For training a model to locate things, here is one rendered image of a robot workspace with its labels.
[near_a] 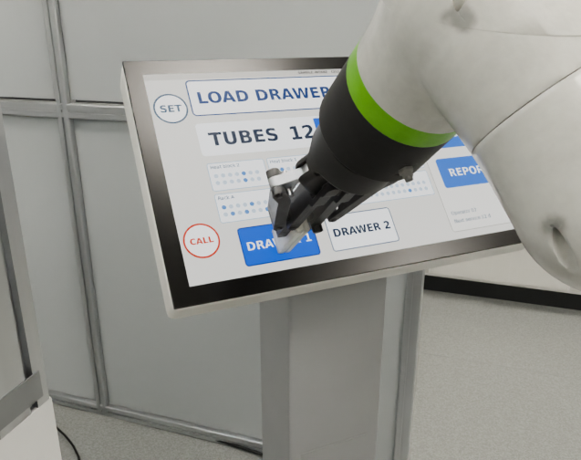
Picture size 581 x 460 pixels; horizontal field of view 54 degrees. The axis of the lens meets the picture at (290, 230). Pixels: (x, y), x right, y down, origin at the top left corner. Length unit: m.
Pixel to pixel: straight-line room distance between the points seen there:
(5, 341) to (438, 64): 0.35
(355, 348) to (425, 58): 0.61
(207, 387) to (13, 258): 1.42
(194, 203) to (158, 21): 0.96
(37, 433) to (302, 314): 0.40
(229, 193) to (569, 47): 0.45
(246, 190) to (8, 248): 0.30
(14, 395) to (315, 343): 0.46
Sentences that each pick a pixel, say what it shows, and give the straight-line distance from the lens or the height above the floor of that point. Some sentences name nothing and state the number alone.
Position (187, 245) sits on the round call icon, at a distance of 0.63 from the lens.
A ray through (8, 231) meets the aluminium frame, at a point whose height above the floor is 1.10.
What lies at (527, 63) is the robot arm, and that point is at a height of 1.22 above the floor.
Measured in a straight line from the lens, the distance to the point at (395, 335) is 1.54.
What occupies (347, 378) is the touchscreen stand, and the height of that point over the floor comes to 0.73.
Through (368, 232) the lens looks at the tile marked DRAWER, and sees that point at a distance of 0.70.
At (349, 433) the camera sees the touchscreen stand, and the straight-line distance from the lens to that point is 0.96.
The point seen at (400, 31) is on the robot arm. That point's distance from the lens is 0.33.
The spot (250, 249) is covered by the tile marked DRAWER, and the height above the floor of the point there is 1.00.
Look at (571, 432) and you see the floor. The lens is 2.16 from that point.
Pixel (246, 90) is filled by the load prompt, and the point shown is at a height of 1.16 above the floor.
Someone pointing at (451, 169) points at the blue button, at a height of 1.05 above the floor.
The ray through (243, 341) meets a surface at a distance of 1.69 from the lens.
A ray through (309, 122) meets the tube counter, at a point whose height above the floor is 1.12.
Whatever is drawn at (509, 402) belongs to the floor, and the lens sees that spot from 2.22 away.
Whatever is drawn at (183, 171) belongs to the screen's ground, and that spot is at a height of 1.08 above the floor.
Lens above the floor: 1.23
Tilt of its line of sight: 19 degrees down
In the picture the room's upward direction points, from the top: straight up
